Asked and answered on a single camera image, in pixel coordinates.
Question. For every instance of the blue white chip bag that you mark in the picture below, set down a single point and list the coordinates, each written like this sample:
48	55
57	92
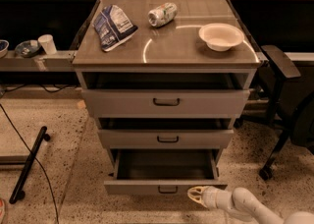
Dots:
113	27

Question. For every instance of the white paper bowl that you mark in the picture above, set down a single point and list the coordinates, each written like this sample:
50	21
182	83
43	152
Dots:
221	37

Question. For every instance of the black office chair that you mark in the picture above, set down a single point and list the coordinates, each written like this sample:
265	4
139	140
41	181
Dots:
290	108

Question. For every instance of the blue rimmed bowl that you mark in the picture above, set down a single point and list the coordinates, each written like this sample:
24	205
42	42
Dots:
4	44

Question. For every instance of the grey middle drawer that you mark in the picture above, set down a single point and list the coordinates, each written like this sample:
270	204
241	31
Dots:
212	139

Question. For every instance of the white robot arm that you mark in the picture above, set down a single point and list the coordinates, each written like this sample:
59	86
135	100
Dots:
242	204

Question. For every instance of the crushed white soda can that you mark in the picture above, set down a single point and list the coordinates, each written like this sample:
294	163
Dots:
162	15

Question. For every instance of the grey bottom drawer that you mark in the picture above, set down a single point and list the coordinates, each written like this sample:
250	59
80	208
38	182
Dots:
162	171

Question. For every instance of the grey top drawer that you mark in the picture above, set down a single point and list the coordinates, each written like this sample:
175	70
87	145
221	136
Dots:
164	103

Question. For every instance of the grey drawer cabinet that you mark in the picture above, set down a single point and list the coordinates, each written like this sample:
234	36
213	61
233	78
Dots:
169	57

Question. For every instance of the grey drawer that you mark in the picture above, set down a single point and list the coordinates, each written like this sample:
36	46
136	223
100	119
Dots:
212	139
162	171
164	103

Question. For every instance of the white paper cup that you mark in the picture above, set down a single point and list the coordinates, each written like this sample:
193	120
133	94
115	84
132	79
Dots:
47	43

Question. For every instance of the black wheeled stand leg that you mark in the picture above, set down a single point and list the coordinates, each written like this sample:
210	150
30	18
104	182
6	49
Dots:
18	193

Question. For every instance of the grey side shelf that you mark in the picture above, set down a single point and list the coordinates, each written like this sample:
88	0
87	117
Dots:
59	62

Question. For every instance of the dark blue bowl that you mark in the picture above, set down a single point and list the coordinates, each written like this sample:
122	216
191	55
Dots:
28	49

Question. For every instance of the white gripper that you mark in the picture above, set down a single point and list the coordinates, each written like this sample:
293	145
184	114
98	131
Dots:
213	197

